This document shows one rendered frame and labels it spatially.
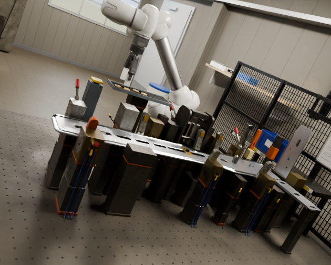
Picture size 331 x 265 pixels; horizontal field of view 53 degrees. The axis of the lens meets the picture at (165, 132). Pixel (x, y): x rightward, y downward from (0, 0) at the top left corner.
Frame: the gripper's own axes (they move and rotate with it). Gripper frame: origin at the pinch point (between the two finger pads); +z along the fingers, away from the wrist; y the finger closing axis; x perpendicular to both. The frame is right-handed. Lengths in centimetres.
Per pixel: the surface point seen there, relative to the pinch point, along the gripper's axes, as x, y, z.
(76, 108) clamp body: -22.5, 23.3, 15.9
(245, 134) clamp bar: 82, 7, 5
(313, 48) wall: 259, -189, -86
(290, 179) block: 110, 30, 17
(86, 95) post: -17.3, 4.1, 13.6
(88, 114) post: -13.0, 3.9, 23.1
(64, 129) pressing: -27, 43, 20
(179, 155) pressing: 31, 36, 20
